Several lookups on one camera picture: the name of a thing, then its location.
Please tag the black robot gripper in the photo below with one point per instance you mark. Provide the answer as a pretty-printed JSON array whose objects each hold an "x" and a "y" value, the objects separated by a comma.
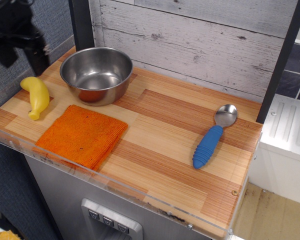
[{"x": 18, "y": 31}]

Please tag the black right frame post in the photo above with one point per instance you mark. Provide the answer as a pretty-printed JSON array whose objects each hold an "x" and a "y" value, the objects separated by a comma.
[{"x": 286, "y": 49}]

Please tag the blue handled metal spoon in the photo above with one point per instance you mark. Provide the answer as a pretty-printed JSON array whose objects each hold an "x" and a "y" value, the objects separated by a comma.
[{"x": 225, "y": 116}]

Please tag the stainless steel bowl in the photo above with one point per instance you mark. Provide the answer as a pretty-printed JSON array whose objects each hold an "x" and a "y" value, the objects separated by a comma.
[{"x": 97, "y": 76}]

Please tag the silver toy fridge cabinet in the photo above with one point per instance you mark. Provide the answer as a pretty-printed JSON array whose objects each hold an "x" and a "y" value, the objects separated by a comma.
[{"x": 63, "y": 194}]

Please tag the black frame post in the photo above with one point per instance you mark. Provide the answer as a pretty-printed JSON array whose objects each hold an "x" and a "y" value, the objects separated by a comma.
[
  {"x": 286, "y": 49},
  {"x": 81, "y": 24}
]

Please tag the yellow toy banana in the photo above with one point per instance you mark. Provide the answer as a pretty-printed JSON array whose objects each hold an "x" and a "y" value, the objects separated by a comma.
[{"x": 39, "y": 96}]

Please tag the clear acrylic table edge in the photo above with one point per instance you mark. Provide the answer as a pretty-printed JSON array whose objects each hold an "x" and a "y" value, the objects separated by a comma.
[{"x": 192, "y": 222}]

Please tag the yellow object bottom corner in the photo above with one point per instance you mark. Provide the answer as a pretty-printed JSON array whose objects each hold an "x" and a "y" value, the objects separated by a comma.
[{"x": 9, "y": 235}]

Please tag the grey dispenser button panel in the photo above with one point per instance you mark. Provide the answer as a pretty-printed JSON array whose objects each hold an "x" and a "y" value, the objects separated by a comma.
[{"x": 103, "y": 223}]

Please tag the black left frame post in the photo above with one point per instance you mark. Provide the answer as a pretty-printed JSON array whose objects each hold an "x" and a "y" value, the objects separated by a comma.
[{"x": 81, "y": 24}]

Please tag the white ribbed toy sink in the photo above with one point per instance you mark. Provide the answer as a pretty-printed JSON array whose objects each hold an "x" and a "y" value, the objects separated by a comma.
[{"x": 276, "y": 163}]

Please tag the orange folded cloth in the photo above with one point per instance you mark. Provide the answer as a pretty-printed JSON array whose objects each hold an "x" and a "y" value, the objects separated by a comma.
[{"x": 82, "y": 136}]

